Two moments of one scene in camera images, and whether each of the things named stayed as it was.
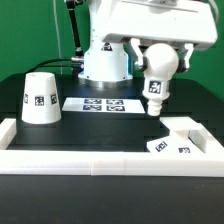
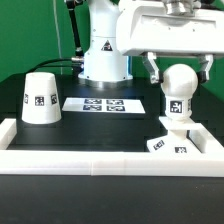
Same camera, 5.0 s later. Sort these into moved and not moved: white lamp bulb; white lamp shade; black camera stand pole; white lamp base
Moved: white lamp bulb
Not moved: white lamp base; black camera stand pole; white lamp shade
